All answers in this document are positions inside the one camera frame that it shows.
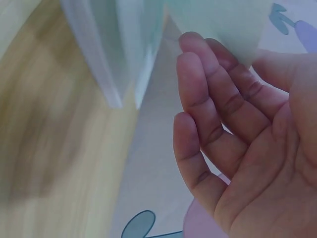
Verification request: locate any pale green paper sheet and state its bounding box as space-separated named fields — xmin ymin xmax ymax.
xmin=166 ymin=0 xmax=274 ymax=68

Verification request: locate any person's right hand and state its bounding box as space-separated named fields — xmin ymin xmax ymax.
xmin=172 ymin=31 xmax=317 ymax=238

